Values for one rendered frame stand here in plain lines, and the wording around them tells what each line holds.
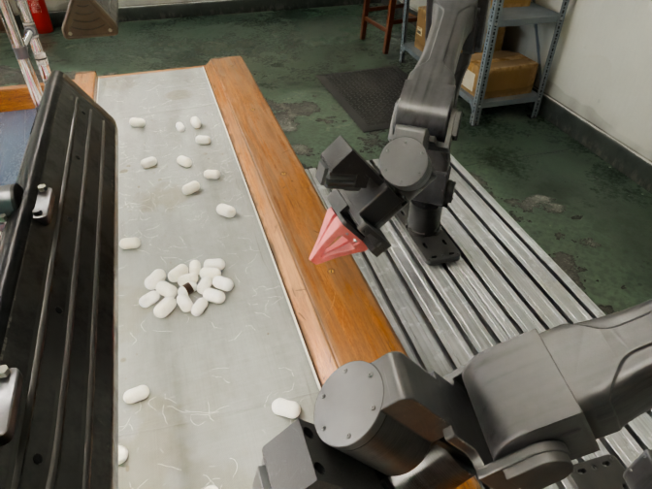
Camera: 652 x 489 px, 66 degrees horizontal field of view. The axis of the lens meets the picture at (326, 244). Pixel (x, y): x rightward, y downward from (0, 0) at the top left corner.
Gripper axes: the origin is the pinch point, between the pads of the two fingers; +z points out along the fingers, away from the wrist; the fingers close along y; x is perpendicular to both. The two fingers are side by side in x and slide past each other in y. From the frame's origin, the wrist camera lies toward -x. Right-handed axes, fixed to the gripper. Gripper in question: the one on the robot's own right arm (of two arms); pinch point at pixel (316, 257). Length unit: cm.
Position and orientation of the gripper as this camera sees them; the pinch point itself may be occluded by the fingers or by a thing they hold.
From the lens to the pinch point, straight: 71.1
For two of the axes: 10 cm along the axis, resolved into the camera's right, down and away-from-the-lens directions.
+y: 3.2, 5.9, -7.4
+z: -7.2, 6.6, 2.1
